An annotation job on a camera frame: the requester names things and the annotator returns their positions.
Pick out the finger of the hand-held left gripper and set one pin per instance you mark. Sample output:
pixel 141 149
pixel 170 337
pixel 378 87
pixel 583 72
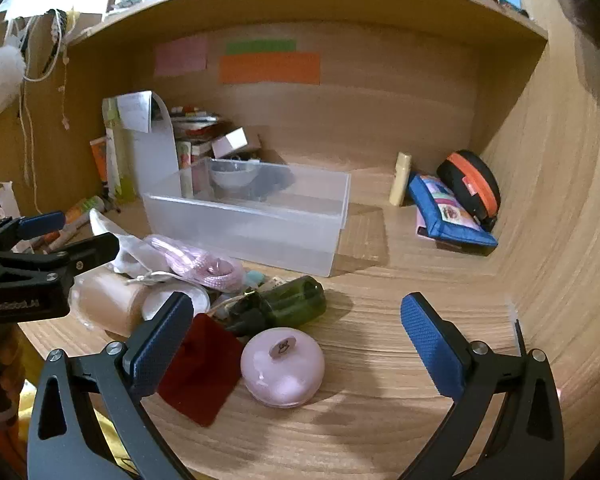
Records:
pixel 95 250
pixel 40 224

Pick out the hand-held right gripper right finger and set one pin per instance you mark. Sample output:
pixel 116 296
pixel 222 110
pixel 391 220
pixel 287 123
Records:
pixel 430 350

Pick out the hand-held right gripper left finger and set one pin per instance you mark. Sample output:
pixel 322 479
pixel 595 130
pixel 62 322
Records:
pixel 160 345

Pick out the white cup face mask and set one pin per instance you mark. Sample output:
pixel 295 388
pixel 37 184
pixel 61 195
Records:
pixel 155 305

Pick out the red cloth pouch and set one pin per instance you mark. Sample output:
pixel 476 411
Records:
pixel 200 375

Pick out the paper roll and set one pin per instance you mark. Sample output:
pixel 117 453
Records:
pixel 107 302

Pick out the pink round case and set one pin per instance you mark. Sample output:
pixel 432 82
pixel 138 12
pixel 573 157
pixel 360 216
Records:
pixel 282 370

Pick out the red green ball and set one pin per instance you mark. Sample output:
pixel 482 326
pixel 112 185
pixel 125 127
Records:
pixel 290 302

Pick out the clear plastic storage bin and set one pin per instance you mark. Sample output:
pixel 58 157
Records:
pixel 240 230

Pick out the wooden desktop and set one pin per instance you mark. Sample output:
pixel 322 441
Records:
pixel 405 280

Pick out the white green orange tube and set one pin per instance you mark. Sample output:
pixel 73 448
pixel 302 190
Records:
pixel 82 209

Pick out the orange printed box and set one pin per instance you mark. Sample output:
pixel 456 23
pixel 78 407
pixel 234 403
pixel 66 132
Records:
pixel 100 160

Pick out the yellow cloth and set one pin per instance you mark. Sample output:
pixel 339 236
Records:
pixel 102 435

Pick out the white folded paper booklet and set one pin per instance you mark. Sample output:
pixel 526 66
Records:
pixel 155 160

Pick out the blue patterned pouch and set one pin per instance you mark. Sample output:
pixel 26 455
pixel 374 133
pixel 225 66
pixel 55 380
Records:
pixel 450 215

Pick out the printed paper leaflet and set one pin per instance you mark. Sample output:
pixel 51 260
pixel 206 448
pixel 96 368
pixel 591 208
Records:
pixel 135 112

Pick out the white fluffy pompom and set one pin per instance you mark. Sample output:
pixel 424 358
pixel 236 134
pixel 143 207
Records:
pixel 0 77

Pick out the pile of colourful packets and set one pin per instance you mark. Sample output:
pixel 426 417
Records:
pixel 200 125

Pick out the white pink small box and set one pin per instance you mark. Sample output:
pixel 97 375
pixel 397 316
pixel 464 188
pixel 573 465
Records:
pixel 229 142

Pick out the cream tube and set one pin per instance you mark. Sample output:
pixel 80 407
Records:
pixel 400 180

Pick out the black orange zip case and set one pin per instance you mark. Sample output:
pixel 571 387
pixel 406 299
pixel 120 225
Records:
pixel 472 180

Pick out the pink sticky note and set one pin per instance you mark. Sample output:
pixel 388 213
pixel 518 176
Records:
pixel 181 56

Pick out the orange sticky note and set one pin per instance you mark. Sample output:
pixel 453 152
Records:
pixel 270 69

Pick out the green sticky note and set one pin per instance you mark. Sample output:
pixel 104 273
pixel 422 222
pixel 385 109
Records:
pixel 260 47

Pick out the wooden shelf board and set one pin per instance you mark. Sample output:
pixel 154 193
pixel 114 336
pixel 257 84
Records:
pixel 305 5

